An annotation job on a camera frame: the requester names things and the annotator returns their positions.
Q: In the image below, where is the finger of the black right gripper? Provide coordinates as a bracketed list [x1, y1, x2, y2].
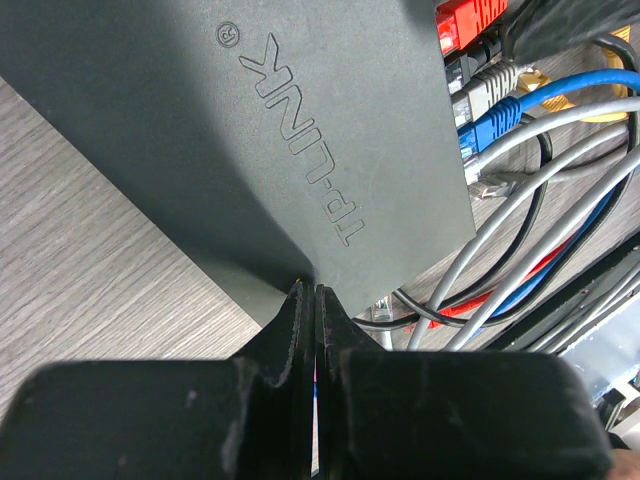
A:
[500, 0, 639, 58]

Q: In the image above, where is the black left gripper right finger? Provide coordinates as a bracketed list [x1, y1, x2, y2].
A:
[316, 286, 613, 479]

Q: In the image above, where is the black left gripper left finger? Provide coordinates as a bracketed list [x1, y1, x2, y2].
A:
[1, 282, 314, 479]

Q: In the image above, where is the red ethernet cable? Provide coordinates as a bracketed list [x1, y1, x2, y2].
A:
[402, 0, 576, 334]

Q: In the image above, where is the blue ethernet cable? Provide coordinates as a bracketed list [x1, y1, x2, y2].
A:
[457, 69, 640, 351]

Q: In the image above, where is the black network switch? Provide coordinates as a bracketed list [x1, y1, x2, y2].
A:
[1, 1, 475, 324]

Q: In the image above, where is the black power cable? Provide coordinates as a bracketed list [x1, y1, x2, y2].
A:
[349, 29, 640, 331]

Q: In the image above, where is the grey ethernet cable coil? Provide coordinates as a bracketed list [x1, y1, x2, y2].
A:
[369, 59, 640, 352]

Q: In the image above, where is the black mounting base plate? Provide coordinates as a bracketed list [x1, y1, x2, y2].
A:
[482, 231, 639, 351]

